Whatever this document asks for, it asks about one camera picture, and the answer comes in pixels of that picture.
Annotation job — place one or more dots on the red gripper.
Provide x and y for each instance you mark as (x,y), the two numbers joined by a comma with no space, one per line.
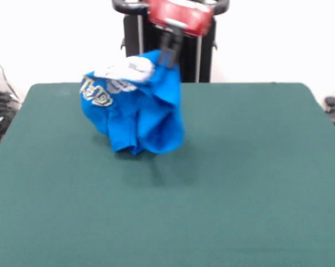
(184,18)

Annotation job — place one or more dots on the blue printed T-shirt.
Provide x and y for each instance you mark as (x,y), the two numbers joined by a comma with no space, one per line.
(150,116)

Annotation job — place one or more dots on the dark green table cloth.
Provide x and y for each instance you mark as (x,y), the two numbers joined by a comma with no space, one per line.
(267,180)

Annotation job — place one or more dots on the black office chair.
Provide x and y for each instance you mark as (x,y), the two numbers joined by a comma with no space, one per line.
(332,101)

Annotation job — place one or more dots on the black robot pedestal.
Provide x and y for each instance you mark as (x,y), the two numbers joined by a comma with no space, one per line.
(132,41)

